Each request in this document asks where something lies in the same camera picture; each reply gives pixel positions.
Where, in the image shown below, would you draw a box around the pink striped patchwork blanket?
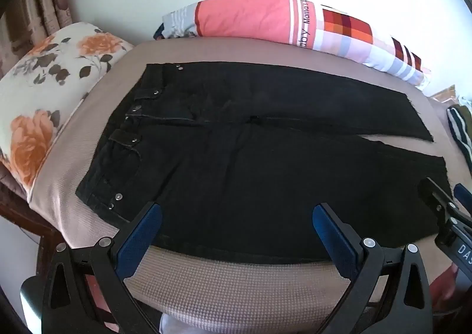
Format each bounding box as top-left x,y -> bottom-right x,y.
154,0 -> 425,86

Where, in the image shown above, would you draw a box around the black denim pants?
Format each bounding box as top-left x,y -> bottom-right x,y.
76,62 -> 450,264

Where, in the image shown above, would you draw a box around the floral orange pillow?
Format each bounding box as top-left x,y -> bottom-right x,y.
1,23 -> 133,194

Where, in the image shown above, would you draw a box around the green white striped garment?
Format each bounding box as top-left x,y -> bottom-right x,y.
446,105 -> 471,170

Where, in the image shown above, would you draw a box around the right hand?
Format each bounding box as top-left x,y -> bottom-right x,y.
430,264 -> 458,312

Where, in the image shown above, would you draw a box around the brown patterned curtain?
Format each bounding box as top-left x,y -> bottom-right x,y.
1,0 -> 73,75

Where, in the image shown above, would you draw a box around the dark wooden bed frame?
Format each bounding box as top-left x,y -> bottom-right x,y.
1,165 -> 64,279

